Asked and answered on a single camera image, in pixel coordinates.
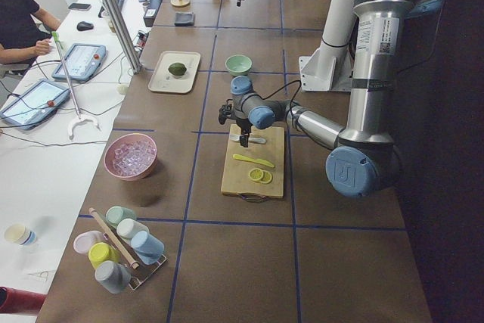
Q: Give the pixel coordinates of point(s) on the white plastic spoon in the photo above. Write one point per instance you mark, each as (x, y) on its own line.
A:
(234, 137)

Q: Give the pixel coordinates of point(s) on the light green bowl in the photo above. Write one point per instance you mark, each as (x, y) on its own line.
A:
(238, 65)

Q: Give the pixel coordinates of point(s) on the pink bowl with ice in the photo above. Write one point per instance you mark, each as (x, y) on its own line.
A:
(131, 157)

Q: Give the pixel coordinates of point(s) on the yellow plastic knife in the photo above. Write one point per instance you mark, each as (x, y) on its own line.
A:
(259, 161)

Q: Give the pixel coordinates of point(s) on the wooden cutting board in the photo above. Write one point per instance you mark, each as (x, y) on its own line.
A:
(235, 178)

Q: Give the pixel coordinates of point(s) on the lemon slice upper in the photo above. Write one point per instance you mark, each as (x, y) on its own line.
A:
(256, 174)

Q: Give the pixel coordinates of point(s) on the lemon slice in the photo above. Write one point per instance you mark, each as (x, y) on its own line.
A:
(267, 177)
(256, 174)

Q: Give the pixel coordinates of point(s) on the lemon slice lower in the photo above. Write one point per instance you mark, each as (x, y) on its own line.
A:
(267, 177)

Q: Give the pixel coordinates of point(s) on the folded grey cloth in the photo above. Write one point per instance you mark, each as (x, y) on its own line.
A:
(184, 19)

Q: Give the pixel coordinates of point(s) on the black box with label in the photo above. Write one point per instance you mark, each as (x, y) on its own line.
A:
(151, 8)

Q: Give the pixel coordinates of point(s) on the beige tray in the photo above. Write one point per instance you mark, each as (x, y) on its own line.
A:
(162, 81)

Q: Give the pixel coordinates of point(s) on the green lime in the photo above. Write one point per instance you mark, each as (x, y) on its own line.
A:
(177, 69)

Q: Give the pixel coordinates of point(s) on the white pillar with base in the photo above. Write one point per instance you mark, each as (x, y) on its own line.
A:
(329, 68)

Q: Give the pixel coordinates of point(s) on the blue pastel cup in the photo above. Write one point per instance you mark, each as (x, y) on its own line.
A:
(147, 247)

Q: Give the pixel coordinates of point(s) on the white pastel cup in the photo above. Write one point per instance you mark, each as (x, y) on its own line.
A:
(128, 228)

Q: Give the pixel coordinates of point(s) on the green pastel cup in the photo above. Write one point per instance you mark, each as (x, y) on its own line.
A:
(116, 214)

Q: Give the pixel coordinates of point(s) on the reacher grabber stick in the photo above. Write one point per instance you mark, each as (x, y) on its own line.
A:
(80, 117)

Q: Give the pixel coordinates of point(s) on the smartphone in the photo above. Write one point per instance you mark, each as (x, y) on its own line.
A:
(79, 7)

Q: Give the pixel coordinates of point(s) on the black computer mouse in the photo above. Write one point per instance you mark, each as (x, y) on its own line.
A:
(84, 26)

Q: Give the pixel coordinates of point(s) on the far teach pendant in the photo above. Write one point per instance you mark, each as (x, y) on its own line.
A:
(83, 60)

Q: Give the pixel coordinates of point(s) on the teach pendant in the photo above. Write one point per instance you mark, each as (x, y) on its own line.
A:
(35, 105)
(83, 60)

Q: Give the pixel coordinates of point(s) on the yellow pastel cup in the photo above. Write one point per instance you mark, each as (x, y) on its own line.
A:
(101, 252)

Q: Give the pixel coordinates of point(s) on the grey pastel cup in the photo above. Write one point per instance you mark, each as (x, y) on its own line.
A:
(112, 276)

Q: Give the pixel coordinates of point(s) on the pink pastel cup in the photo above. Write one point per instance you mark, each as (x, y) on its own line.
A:
(84, 241)

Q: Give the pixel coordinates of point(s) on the near teach pendant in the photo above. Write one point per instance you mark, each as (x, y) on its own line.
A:
(35, 105)

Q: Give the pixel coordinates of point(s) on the person in black shirt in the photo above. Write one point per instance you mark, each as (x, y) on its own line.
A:
(21, 40)

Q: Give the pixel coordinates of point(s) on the paper cup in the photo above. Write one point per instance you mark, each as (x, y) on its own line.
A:
(20, 234)

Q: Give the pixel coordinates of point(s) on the red object at corner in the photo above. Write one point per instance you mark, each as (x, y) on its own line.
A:
(21, 302)

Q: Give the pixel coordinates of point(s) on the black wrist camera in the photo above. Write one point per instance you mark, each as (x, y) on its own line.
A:
(226, 112)

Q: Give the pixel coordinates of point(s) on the aluminium frame post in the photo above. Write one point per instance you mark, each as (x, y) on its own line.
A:
(122, 34)

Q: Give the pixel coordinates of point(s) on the cup rack with handle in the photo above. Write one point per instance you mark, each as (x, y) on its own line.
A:
(128, 257)

